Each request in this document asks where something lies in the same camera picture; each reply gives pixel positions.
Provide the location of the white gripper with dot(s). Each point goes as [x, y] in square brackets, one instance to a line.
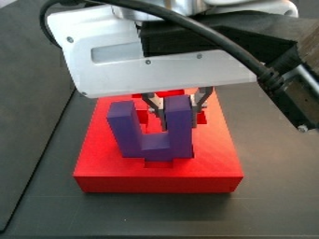
[107, 65]

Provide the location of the purple U-shaped block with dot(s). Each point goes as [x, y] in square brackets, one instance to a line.
[156, 147]

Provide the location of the red slotted board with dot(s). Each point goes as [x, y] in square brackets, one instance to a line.
[104, 171]

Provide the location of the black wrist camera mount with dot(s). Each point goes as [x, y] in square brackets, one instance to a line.
[280, 41]

